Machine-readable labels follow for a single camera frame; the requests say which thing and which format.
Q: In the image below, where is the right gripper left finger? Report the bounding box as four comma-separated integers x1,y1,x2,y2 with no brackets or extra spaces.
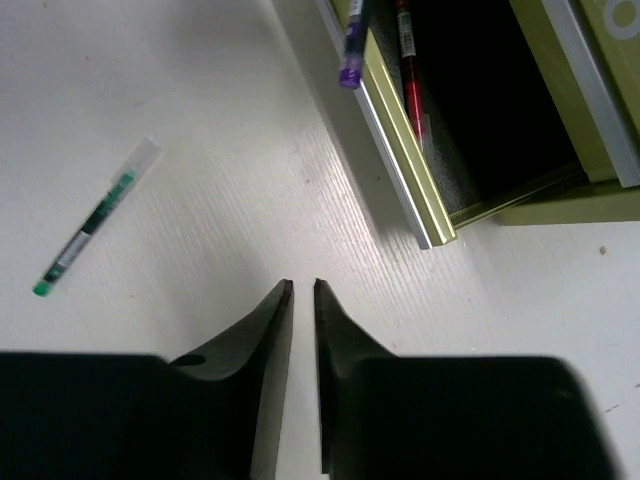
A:
1,280,294,479

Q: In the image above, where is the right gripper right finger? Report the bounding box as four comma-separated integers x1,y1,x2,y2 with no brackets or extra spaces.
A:
314,280,620,479

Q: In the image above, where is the green gel pen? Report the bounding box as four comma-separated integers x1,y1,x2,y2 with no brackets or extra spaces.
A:
32,138,162,297

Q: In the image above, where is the red gel pen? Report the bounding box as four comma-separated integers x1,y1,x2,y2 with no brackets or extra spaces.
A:
395,0,430,151

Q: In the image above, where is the purple gel pen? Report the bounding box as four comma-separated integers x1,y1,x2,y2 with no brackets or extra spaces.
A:
339,0,371,89

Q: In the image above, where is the green metal tool chest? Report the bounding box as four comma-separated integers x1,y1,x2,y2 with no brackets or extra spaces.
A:
499,164,639,226

